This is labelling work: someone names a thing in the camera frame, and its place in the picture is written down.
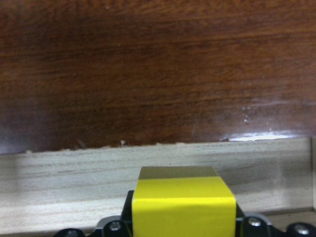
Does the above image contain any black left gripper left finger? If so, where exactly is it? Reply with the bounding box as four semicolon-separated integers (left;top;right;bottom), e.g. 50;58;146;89
120;190;134;237

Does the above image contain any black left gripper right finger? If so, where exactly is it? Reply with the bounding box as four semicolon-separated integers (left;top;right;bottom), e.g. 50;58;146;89
235;204;245;237

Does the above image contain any yellow cube block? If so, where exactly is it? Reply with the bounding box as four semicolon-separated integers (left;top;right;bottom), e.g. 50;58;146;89
132;166;237;237

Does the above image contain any wooden drawer with white handle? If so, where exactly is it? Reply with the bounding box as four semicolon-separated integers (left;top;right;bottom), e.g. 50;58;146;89
0;138;316;237

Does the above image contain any dark wooden drawer cabinet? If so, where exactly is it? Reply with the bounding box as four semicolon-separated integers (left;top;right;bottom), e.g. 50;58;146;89
0;0;316;154

